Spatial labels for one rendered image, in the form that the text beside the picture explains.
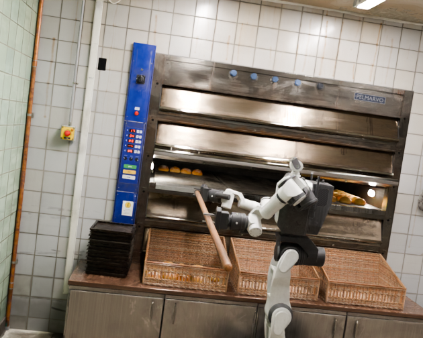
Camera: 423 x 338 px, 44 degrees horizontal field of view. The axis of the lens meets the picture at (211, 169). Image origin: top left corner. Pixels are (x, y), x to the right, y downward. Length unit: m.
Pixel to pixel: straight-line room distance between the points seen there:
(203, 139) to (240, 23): 0.86
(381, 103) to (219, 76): 1.23
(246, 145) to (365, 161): 0.92
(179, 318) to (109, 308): 0.45
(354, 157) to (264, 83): 0.88
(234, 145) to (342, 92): 0.89
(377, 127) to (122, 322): 2.29
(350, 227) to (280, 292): 1.22
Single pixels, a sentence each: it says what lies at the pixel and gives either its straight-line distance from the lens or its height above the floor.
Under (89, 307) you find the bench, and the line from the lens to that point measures 3.45.
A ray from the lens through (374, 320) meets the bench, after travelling 3.76.
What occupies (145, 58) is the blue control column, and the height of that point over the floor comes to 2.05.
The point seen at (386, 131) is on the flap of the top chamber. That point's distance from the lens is 4.13.
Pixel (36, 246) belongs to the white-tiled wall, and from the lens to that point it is 3.96.
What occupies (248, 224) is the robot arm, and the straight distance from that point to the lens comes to 2.58.
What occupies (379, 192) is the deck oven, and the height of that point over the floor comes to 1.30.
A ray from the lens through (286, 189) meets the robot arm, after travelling 2.48.
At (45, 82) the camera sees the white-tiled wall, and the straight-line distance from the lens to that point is 3.85.
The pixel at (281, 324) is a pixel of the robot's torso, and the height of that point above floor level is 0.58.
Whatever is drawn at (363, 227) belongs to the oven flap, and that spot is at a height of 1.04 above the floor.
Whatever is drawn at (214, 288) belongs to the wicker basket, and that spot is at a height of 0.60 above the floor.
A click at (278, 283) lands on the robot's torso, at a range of 3.04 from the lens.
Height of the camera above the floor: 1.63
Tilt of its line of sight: 4 degrees down
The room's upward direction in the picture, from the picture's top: 8 degrees clockwise
